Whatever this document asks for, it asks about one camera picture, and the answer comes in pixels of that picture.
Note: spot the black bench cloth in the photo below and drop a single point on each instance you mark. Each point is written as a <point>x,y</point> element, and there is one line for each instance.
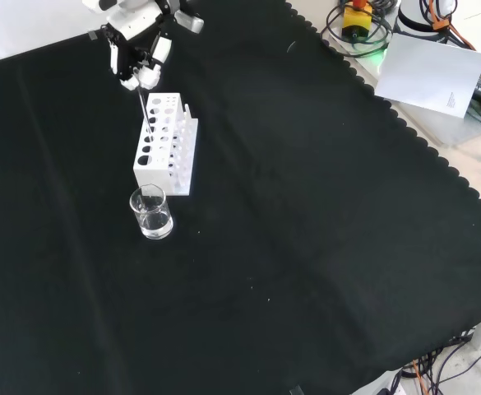
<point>265,205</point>

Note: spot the yellow stop button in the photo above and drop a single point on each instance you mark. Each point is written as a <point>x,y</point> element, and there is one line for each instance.
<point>357,20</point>

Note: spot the clear glass rod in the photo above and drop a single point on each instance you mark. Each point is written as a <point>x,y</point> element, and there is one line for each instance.
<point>144,111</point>

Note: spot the pale board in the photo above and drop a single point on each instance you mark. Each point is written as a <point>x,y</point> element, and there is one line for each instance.
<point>425,74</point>

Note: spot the white test tube rack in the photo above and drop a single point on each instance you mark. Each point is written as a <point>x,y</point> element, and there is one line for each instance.
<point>149,175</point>

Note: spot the clear tape piece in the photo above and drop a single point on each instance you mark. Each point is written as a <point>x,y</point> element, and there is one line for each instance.
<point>93,35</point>
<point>295,391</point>

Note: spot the small clear glass beaker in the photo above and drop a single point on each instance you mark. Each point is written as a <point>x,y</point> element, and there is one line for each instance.
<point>154,222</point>

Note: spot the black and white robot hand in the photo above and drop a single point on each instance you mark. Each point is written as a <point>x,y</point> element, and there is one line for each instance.
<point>133,24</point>

